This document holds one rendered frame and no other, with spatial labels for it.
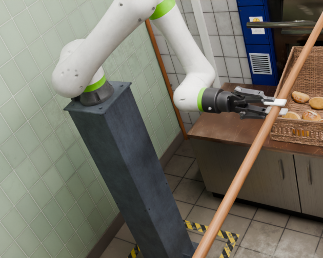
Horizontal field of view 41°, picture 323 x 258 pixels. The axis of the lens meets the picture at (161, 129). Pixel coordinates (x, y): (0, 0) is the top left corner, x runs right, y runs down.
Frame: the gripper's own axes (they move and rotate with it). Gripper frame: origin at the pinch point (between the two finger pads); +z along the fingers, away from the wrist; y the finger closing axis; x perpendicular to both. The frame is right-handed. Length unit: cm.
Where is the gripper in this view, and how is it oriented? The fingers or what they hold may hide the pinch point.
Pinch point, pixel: (276, 106)
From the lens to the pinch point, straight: 150.9
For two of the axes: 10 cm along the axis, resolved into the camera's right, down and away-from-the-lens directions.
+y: 2.8, 7.6, 5.8
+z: 8.2, 1.2, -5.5
